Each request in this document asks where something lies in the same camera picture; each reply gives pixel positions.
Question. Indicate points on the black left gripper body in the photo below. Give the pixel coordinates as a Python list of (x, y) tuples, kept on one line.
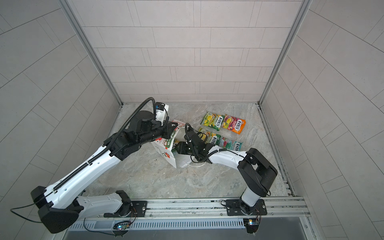
[(162, 131)]

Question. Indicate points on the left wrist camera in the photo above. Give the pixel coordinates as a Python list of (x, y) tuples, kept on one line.
[(161, 112)]

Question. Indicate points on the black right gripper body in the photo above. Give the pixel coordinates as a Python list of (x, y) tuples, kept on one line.
[(187, 149)]

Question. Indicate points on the white floral paper bag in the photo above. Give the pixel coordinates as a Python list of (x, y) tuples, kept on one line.
[(167, 148)]

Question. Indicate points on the orange pink candy bag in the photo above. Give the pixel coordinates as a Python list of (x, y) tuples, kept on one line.
[(233, 124)]

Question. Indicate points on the green circuit board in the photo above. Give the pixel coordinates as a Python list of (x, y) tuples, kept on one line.
[(122, 226), (251, 225)]

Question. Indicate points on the left green circuit board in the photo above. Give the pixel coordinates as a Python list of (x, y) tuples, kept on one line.
[(122, 226)]

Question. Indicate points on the green yellow candy bag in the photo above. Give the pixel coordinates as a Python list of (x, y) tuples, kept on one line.
[(213, 120), (209, 137)]

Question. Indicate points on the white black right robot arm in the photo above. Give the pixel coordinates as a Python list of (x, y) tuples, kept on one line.
[(258, 173)]

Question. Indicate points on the aluminium mounting rail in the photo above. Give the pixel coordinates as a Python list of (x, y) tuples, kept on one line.
[(214, 208)]

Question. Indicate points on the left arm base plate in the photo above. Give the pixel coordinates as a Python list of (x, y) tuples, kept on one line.
[(134, 209)]

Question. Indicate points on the white ventilation grille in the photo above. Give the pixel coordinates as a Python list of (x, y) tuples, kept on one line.
[(164, 224)]

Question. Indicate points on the teal snack pack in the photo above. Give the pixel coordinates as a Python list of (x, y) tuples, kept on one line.
[(229, 144)]

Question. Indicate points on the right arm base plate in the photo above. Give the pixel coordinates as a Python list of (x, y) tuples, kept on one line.
[(238, 207)]

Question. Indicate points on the right green circuit board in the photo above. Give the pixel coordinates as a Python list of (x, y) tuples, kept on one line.
[(251, 225)]

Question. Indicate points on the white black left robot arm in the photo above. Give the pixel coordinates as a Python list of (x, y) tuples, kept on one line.
[(61, 204)]

